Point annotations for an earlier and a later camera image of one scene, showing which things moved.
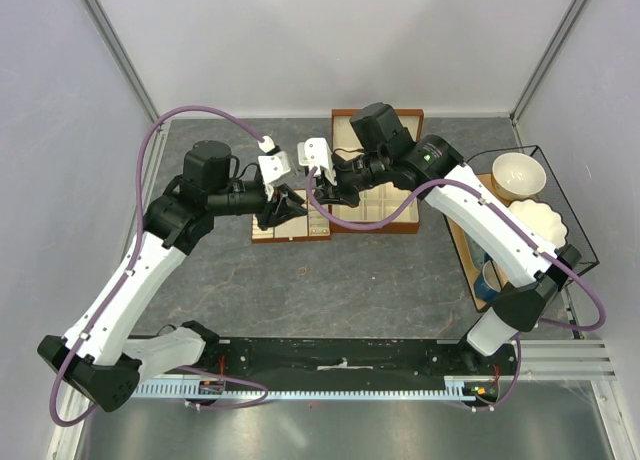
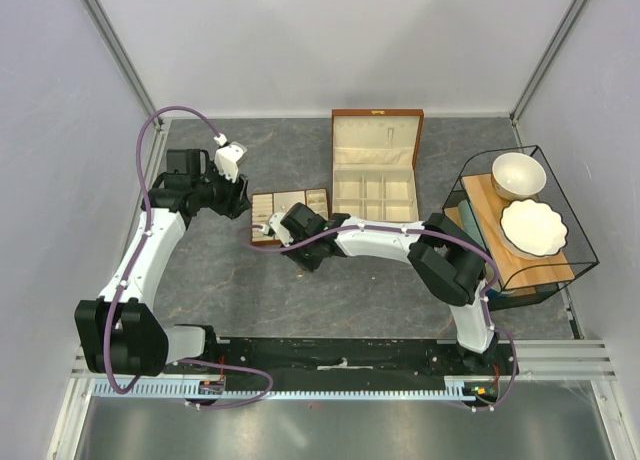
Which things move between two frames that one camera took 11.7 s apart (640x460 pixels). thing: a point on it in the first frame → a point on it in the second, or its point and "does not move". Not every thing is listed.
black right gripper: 336,195 → 310,265
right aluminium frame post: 567,20 does not move
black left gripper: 281,210 → 235,202
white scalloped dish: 544,219 does not move
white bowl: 517,176 does not move
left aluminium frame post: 91,3 does not move
